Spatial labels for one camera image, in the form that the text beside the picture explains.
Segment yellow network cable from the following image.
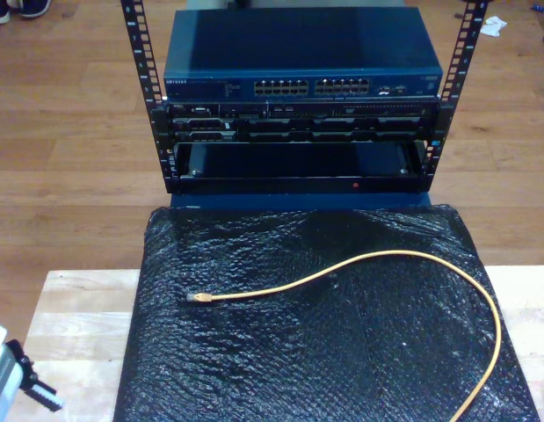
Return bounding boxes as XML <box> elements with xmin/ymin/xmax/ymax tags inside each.
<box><xmin>185</xmin><ymin>249</ymin><xmax>504</xmax><ymax>422</ymax></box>

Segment black bubble-wrap mat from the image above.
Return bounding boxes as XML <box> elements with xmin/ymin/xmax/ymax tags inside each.
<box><xmin>112</xmin><ymin>202</ymin><xmax>543</xmax><ymax>422</ymax></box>

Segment blue base panel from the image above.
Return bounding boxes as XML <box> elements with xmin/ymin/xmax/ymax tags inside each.
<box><xmin>170</xmin><ymin>192</ymin><xmax>433</xmax><ymax>212</ymax></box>

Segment black rack server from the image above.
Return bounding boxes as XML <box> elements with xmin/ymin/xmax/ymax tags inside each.
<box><xmin>163</xmin><ymin>100</ymin><xmax>439</xmax><ymax>144</ymax></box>

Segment white crumpled paper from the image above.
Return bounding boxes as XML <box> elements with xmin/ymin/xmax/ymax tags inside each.
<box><xmin>479</xmin><ymin>16</ymin><xmax>509</xmax><ymax>39</ymax></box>

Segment blue network switch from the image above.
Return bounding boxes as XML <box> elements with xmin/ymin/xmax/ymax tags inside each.
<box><xmin>163</xmin><ymin>6</ymin><xmax>444</xmax><ymax>103</ymax></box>

